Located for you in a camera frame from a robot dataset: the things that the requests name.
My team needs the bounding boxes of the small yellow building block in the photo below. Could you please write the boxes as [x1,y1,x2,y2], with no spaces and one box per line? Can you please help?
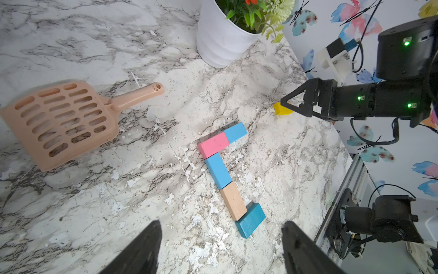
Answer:
[274,102,293,115]

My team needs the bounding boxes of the beige plastic slotted scoop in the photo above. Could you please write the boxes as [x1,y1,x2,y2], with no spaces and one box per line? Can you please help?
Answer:
[1,81,165,171]

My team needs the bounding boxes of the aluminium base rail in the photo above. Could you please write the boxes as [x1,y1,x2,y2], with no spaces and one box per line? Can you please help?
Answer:
[314,154,375,267]

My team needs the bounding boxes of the light blue building block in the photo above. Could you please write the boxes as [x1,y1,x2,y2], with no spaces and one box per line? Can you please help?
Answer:
[205,153,232,190]

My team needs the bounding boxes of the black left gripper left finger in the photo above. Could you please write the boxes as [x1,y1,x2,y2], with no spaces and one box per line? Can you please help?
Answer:
[100,220,162,274]

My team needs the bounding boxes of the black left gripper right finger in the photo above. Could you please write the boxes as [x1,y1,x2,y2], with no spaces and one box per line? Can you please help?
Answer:
[281,221,344,274]

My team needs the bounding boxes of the natural wood building block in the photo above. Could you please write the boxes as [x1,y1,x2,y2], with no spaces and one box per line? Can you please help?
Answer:
[220,182,247,221]

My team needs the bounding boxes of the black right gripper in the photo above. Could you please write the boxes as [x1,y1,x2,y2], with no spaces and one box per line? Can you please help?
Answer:
[281,78,431,127]

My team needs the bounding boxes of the pink building block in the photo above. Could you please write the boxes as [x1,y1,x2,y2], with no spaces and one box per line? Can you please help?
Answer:
[198,132,230,159]

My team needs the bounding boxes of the white flower pot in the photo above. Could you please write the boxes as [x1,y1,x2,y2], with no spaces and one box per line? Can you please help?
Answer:
[196,0,261,69]

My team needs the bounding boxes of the teal building block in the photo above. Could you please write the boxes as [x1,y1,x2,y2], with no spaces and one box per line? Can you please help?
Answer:
[235,203,266,239]

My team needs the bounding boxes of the artificial green flower plant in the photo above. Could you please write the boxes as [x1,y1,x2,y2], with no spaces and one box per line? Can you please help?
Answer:
[216,0,296,43]

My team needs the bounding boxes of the sky blue short block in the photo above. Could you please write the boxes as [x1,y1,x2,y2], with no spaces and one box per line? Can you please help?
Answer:
[224,122,248,144]

